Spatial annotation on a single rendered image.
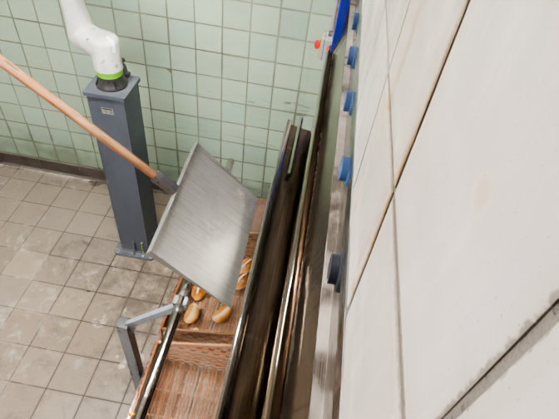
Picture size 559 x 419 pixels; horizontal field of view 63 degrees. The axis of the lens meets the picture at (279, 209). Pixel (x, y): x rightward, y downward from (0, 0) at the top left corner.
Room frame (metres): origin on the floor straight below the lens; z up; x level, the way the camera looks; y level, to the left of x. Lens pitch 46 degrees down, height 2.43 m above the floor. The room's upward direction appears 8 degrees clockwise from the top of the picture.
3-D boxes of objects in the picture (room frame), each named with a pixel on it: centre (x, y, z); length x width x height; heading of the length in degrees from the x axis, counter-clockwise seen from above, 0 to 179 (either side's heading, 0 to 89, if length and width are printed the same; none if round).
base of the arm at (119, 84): (1.93, 0.89, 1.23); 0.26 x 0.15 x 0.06; 178
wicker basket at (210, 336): (1.15, 0.15, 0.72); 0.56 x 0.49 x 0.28; 176
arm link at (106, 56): (1.88, 0.90, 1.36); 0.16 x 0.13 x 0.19; 58
